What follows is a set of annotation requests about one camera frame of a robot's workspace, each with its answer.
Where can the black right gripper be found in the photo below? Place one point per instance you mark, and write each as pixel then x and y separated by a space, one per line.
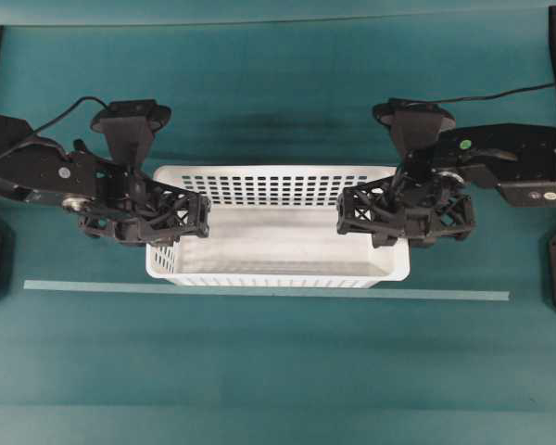
pixel 433 202

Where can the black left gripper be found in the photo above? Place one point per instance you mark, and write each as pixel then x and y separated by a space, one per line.
pixel 131 208

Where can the white plastic lattice basket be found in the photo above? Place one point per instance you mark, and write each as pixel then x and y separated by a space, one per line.
pixel 275 226

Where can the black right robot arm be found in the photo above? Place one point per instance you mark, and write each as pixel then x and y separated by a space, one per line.
pixel 516 160

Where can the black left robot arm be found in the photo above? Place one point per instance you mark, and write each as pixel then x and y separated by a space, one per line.
pixel 37 170

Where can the pale green tape strip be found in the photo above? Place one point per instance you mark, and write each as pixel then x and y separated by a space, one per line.
pixel 281 292

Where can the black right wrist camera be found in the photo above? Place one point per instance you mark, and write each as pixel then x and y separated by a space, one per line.
pixel 412 125

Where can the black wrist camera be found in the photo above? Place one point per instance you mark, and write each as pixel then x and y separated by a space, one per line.
pixel 129 128
pixel 412 125

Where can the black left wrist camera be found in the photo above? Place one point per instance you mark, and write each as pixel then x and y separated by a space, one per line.
pixel 129 128

